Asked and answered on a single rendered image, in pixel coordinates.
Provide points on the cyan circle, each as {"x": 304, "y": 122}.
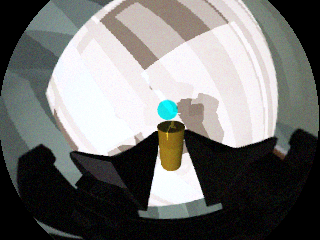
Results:
{"x": 167, "y": 110}

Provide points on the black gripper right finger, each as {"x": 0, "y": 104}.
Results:
{"x": 218, "y": 166}

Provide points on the yellow cylinder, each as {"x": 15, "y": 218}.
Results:
{"x": 171, "y": 144}

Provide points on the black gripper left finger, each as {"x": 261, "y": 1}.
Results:
{"x": 133, "y": 170}

